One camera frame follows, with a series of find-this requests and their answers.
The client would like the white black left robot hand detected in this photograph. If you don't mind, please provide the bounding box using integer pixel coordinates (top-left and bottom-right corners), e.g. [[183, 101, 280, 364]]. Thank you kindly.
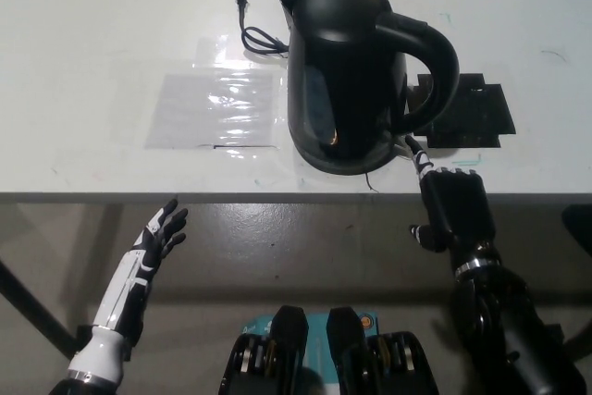
[[91, 198, 190, 346]]

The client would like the black table leg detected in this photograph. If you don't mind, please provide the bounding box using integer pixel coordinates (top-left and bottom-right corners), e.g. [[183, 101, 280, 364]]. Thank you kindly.
[[548, 306, 592, 364], [0, 256, 93, 362]]

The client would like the large clear plastic sheet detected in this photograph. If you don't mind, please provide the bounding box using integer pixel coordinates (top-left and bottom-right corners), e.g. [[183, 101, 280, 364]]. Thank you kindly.
[[145, 68, 287, 151]]

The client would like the black kettle power base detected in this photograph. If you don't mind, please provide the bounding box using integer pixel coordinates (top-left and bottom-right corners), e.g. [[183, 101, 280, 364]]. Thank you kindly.
[[292, 134, 404, 178]]

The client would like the black square mat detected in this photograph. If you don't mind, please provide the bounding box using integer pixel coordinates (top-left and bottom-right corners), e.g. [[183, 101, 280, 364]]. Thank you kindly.
[[406, 72, 518, 150]]

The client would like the black teal robot body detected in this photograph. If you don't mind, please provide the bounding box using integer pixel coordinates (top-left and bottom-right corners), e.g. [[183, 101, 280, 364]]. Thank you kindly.
[[219, 304, 440, 395]]

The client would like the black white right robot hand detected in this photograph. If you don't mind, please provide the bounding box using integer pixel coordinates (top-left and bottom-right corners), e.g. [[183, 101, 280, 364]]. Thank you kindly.
[[404, 135, 504, 279]]

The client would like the black rounded chair part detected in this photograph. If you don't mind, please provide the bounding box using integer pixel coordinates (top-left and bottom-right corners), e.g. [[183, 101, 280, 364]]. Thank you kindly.
[[561, 204, 592, 253]]

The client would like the black electric kettle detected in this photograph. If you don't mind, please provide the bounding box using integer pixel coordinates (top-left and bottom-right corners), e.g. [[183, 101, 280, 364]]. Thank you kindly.
[[278, 0, 462, 167]]

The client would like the black power cord with plug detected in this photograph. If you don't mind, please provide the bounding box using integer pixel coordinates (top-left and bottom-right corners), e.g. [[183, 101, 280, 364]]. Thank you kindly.
[[233, 0, 291, 60]]

